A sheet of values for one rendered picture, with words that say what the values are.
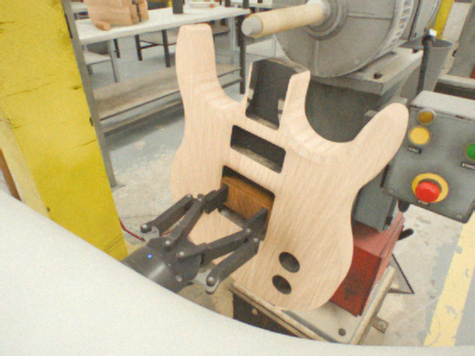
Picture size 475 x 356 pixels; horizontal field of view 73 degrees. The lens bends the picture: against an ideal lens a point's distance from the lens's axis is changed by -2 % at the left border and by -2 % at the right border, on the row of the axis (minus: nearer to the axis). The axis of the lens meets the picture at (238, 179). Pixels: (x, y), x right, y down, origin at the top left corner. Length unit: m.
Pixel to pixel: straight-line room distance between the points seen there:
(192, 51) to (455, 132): 0.45
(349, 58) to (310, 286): 0.42
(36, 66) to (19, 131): 0.22
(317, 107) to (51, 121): 0.91
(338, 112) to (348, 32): 0.28
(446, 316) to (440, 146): 1.26
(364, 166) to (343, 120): 0.52
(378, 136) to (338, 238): 0.15
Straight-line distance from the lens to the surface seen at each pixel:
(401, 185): 0.72
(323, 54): 0.70
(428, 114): 0.64
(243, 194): 0.50
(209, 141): 0.51
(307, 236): 0.47
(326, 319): 1.26
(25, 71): 1.27
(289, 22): 0.56
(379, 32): 0.67
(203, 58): 0.51
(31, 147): 1.33
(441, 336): 1.76
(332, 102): 0.89
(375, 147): 0.38
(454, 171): 0.68
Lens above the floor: 1.33
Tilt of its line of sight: 34 degrees down
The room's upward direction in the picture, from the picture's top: straight up
